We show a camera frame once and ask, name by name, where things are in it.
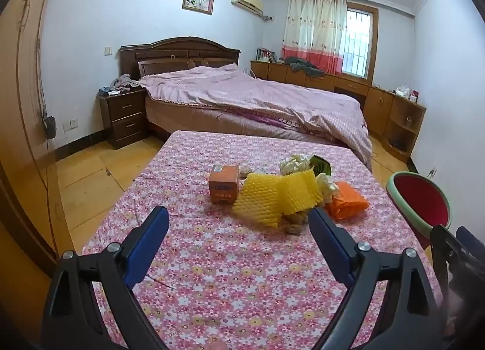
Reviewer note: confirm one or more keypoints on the low wooden cabinet row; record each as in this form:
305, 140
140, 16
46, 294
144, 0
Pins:
348, 88

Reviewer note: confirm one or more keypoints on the pink checked blanket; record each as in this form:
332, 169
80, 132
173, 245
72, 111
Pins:
265, 99

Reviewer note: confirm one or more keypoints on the yellow foam net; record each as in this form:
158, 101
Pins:
272, 196

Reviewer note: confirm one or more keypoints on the white wall switch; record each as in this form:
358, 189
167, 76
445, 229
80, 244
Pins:
108, 50

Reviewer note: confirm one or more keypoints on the green snack packet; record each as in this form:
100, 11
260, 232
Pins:
321, 165

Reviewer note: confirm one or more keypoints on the pink crumpled cloth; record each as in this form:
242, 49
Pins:
125, 82

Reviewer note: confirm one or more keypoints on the pink floral tablecloth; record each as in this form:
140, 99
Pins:
235, 289

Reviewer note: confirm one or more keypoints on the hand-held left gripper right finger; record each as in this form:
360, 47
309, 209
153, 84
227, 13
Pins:
327, 244

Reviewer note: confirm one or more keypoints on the wall air conditioner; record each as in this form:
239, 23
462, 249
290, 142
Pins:
247, 0

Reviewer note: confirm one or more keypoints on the cream and red curtain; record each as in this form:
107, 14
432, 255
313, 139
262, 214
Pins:
312, 31

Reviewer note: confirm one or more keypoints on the red bin with green rim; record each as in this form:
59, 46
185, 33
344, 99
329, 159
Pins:
420, 198

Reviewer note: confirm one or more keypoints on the flat black device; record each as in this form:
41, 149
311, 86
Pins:
398, 144

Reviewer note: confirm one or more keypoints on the white tissue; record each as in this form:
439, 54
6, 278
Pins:
327, 187

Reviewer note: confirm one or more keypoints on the dark wooden headboard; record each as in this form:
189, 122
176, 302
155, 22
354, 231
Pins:
178, 52

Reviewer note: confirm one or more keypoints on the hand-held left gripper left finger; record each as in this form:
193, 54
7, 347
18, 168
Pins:
149, 244

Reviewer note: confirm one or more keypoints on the black power adapter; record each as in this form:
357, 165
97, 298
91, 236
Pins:
50, 126

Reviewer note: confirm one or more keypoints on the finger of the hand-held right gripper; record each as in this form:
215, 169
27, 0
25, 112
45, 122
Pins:
470, 242
442, 236

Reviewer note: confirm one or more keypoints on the white tissue pack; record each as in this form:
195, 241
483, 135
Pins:
402, 91

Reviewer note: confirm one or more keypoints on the barred window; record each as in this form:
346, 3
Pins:
358, 43

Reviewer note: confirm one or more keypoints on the wooden corner shelf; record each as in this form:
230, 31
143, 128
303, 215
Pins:
401, 107

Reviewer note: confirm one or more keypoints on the small clutter on nightstand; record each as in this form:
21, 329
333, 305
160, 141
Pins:
108, 91

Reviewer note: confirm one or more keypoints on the dark grey clothes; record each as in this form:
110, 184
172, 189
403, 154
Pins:
303, 66

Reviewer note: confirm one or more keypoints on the wooden wardrobe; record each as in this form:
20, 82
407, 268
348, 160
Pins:
19, 126

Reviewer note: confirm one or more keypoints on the orange cardboard box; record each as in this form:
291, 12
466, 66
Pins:
224, 185

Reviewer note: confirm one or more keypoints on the white wall socket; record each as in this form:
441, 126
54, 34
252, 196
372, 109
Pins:
70, 125
431, 172

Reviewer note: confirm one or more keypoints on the dark wooden nightstand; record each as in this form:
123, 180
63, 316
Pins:
125, 118

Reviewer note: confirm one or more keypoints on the small red box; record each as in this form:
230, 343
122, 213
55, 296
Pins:
413, 96

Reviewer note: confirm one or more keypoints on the row of books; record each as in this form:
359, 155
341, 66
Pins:
266, 55

